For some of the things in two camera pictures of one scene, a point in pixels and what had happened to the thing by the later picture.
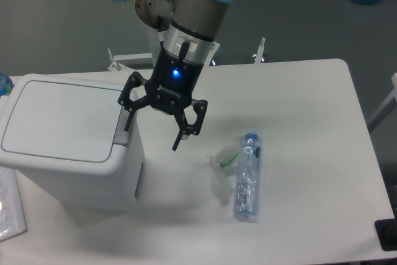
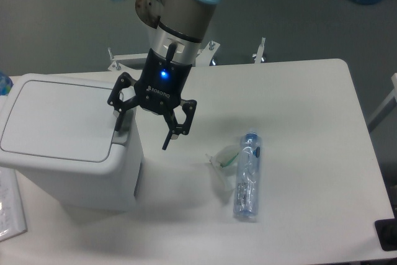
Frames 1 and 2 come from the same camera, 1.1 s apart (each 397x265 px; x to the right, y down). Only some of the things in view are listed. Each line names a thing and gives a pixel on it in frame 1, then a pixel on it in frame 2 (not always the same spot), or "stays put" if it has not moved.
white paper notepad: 12,220 stays put
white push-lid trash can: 66,135 stays put
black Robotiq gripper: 170,89 -> 158,89
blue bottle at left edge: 6,84 stays put
